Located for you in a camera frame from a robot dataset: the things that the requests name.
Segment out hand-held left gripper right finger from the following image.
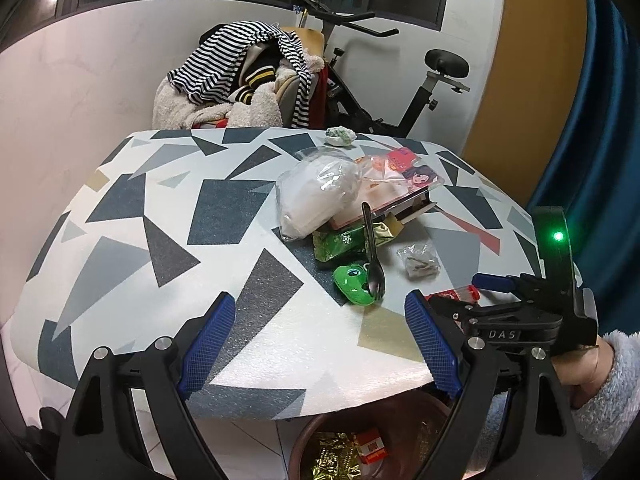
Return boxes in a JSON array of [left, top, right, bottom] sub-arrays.
[[404, 289, 586, 480]]

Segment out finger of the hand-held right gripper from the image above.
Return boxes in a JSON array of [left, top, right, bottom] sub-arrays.
[[427, 294, 523, 325], [472, 272, 551, 302]]

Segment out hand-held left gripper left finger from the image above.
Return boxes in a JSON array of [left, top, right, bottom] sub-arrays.
[[55, 292, 237, 480]]

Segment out red small packet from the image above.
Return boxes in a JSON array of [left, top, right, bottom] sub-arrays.
[[430, 285, 481, 303]]

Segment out brown trash bin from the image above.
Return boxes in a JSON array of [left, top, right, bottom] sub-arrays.
[[290, 390, 501, 480]]

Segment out clear orange printed wrapper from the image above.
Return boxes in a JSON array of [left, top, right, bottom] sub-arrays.
[[350, 152, 416, 211]]

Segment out person's right forearm fuzzy sleeve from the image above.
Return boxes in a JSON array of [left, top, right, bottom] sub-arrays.
[[570, 330, 640, 461]]

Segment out person's right hand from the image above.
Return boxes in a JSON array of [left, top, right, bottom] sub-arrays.
[[552, 345, 606, 410]]

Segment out small clear packet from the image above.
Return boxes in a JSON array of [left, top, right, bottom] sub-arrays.
[[396, 242, 442, 280]]

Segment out black plastic spoon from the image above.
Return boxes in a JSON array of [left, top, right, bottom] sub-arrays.
[[361, 202, 386, 295]]

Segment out red cardboard box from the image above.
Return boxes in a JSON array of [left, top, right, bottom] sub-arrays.
[[357, 430, 389, 464]]

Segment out green snack packet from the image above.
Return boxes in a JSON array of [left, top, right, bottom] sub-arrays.
[[312, 225, 371, 263]]

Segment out crumpled gold foil wrapper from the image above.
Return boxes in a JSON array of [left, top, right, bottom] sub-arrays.
[[302, 432, 366, 480]]

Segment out blue curtain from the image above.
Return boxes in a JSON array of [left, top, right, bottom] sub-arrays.
[[530, 0, 640, 336]]

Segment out clear plastic bag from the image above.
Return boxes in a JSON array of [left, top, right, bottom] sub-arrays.
[[274, 147, 371, 242]]

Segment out crumpled white green wrapper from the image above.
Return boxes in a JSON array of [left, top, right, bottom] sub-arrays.
[[325, 127, 357, 147]]

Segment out red white printed cloth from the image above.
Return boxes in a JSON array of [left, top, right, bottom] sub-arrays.
[[192, 115, 233, 131]]

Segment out black exercise bike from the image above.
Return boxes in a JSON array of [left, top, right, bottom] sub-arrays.
[[290, 0, 472, 138]]

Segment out red garment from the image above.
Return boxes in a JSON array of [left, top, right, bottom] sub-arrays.
[[312, 65, 332, 128]]

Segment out tan chair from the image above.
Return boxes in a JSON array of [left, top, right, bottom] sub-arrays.
[[277, 25, 326, 128]]

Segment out black jacket yellow stripes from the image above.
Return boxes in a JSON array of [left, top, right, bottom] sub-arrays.
[[234, 42, 292, 104]]

